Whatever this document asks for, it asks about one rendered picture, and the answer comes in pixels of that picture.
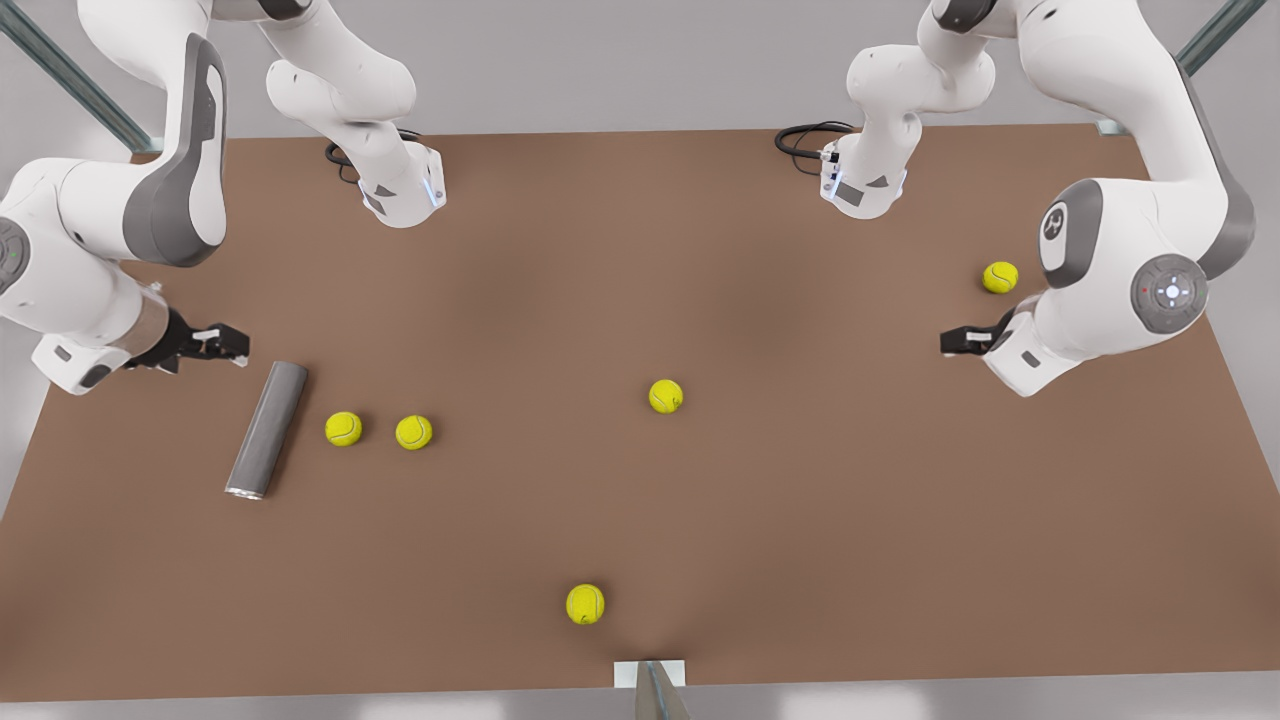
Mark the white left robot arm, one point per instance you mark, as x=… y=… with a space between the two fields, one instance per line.
x=1110 y=250

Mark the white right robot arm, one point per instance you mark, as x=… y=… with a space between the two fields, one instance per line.
x=90 y=215

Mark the yellow tennis ball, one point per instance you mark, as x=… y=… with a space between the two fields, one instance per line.
x=666 y=396
x=1000 y=277
x=585 y=604
x=343 y=428
x=414 y=432

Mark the grey tennis tube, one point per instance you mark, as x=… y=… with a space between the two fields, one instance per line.
x=266 y=430

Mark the silver frame post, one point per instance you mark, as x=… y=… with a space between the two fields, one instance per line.
x=655 y=690
x=1205 y=35
x=70 y=80

